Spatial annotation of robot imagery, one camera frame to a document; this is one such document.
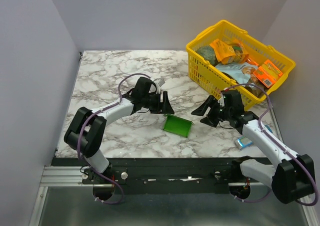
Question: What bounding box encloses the small blue white packet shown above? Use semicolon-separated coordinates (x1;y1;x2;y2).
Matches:
235;136;253;150

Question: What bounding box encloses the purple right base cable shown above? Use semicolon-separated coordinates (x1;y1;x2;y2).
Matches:
233;187;272;203

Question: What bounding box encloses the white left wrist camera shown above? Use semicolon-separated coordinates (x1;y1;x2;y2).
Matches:
149;78;165;94

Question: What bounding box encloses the orange cracker box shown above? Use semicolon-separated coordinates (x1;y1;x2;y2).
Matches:
253;60;283;88

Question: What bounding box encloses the orange snack bag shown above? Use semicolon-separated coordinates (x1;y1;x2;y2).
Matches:
210;39;249;65

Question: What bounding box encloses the green paper box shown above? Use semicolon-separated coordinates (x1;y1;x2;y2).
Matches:
163;114;194;138

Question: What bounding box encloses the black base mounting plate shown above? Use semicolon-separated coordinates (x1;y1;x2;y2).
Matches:
51;158;250;197

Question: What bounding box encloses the aluminium frame rail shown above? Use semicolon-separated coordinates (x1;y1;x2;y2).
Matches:
39;164;273;186

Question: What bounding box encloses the light blue snack bag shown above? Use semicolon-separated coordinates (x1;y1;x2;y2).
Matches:
215;62;259;86

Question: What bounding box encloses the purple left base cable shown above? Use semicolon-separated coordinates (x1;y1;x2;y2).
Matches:
79;165;125;205

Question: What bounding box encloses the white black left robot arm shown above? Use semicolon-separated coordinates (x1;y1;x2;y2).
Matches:
63;73;175;183

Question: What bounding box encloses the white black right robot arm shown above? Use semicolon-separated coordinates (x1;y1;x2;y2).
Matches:
192;89;319;206

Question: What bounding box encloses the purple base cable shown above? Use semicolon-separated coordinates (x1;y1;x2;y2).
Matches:
233;187;272;203
79;165;125;205

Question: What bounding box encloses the yellow plastic shopping basket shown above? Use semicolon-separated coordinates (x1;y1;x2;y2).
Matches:
186;20;296;110

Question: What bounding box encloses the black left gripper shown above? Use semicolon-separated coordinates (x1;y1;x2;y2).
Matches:
142;91;175;115

